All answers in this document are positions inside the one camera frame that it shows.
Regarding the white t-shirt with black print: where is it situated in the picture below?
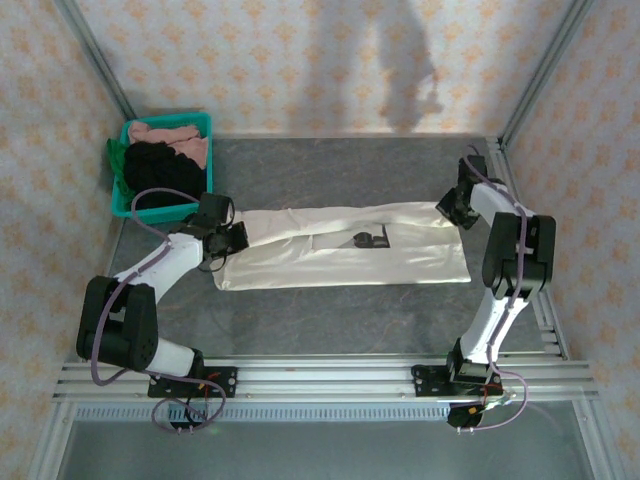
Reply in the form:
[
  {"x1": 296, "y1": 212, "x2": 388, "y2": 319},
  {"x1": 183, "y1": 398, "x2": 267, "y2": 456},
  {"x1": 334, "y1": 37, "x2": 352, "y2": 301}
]
[{"x1": 213, "y1": 199, "x2": 472, "y2": 292}]

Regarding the teal plastic basket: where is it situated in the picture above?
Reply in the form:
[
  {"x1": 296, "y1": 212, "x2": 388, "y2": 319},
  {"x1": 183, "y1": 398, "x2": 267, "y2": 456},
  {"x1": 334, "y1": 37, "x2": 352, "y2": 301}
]
[{"x1": 110, "y1": 112, "x2": 215, "y2": 225}]

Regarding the pink t-shirt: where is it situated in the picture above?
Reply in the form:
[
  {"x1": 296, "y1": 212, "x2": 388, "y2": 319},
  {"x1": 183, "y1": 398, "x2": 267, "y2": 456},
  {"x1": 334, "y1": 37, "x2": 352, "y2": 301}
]
[{"x1": 127, "y1": 122, "x2": 210, "y2": 171}]

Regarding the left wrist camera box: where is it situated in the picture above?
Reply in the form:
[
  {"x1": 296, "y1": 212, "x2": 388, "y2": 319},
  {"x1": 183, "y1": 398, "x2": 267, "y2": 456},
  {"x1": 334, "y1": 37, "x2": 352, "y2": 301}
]
[{"x1": 198, "y1": 192, "x2": 235, "y2": 226}]

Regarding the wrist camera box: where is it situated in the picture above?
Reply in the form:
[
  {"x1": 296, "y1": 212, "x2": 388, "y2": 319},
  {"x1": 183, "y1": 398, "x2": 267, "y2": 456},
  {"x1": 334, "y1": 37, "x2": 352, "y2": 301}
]
[
  {"x1": 458, "y1": 154, "x2": 489, "y2": 184},
  {"x1": 198, "y1": 192, "x2": 235, "y2": 226}
]

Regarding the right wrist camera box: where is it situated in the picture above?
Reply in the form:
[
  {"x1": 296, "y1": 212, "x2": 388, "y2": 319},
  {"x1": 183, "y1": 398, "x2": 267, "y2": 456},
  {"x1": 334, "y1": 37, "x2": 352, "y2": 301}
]
[{"x1": 458, "y1": 154, "x2": 489, "y2": 184}]

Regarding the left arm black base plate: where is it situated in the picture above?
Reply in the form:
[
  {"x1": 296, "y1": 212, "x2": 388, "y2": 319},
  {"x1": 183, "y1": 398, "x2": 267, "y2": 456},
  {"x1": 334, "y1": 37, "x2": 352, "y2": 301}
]
[{"x1": 147, "y1": 366, "x2": 239, "y2": 400}]

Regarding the aluminium frame post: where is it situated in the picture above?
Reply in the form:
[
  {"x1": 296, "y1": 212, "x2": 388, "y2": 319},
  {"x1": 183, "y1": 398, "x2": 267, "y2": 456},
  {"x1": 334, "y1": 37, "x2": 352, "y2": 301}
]
[
  {"x1": 572, "y1": 399, "x2": 614, "y2": 480},
  {"x1": 27, "y1": 402, "x2": 76, "y2": 480},
  {"x1": 52, "y1": 0, "x2": 137, "y2": 120},
  {"x1": 498, "y1": 0, "x2": 596, "y2": 151}
]

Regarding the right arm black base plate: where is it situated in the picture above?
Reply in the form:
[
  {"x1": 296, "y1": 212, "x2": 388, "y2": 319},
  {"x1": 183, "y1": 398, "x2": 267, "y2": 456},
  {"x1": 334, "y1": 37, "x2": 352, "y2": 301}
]
[{"x1": 410, "y1": 364, "x2": 504, "y2": 400}]

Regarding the aluminium mounting rail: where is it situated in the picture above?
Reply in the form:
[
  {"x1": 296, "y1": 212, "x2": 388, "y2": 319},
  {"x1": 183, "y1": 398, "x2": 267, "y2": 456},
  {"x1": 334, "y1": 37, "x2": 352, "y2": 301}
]
[{"x1": 52, "y1": 357, "x2": 600, "y2": 404}]

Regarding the black cable mount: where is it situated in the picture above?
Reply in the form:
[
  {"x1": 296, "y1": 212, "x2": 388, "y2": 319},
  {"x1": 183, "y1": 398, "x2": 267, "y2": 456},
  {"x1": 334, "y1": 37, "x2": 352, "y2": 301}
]
[
  {"x1": 447, "y1": 402, "x2": 489, "y2": 432},
  {"x1": 169, "y1": 404, "x2": 209, "y2": 432}
]

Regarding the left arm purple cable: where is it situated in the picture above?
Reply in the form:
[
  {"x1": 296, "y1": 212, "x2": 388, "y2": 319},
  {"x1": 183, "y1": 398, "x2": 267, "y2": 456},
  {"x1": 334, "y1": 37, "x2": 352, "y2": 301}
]
[{"x1": 89, "y1": 187, "x2": 225, "y2": 435}]

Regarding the grey slotted cable duct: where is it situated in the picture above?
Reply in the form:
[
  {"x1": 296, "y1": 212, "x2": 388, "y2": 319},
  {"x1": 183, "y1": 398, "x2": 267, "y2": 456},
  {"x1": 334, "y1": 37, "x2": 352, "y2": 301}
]
[{"x1": 72, "y1": 403, "x2": 576, "y2": 424}]

